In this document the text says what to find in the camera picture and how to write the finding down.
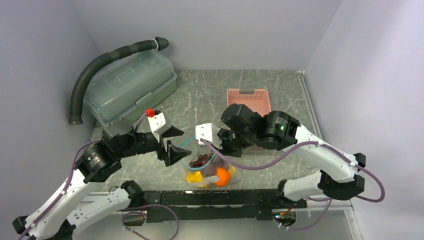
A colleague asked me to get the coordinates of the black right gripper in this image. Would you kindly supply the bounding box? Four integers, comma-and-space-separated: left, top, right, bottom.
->
210, 127, 257, 158

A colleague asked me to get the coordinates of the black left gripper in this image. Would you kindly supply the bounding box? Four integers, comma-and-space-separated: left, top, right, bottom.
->
117, 124, 192, 165

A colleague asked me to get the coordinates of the dark purple grape bunch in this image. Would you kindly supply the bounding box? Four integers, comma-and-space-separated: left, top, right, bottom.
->
188, 153, 230, 170

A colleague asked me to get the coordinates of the clear zip top bag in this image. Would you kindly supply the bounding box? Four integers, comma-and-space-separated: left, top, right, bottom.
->
177, 135, 242, 189

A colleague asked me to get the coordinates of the yellow bell pepper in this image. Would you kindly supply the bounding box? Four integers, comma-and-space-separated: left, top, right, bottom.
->
186, 171, 203, 183

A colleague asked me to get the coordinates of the orange fruit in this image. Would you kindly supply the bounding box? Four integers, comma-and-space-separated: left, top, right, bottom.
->
214, 167, 231, 187

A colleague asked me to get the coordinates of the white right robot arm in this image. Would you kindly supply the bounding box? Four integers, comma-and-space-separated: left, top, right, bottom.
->
217, 103, 366, 208

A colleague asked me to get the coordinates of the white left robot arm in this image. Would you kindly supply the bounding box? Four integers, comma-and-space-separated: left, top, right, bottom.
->
12, 114, 191, 240

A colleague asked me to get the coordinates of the pink plastic basket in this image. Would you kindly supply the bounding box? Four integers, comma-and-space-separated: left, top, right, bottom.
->
226, 88, 272, 116

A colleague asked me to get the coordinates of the grey green storage box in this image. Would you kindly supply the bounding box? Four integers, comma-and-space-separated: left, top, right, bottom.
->
84, 50, 177, 126

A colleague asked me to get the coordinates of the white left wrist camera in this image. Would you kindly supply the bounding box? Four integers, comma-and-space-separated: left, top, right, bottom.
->
145, 108, 168, 135

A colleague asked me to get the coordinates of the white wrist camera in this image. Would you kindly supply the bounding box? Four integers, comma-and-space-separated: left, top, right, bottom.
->
195, 123, 222, 150
145, 108, 168, 135

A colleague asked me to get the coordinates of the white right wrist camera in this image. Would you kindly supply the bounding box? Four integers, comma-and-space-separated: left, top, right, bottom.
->
195, 123, 222, 150

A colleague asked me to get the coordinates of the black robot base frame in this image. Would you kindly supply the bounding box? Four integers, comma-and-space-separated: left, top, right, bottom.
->
121, 180, 308, 223

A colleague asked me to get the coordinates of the black corrugated hose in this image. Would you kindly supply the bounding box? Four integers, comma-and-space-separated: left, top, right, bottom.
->
68, 36, 170, 125

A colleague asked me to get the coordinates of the aluminium rail frame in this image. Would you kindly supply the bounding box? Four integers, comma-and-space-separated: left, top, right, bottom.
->
79, 190, 352, 213

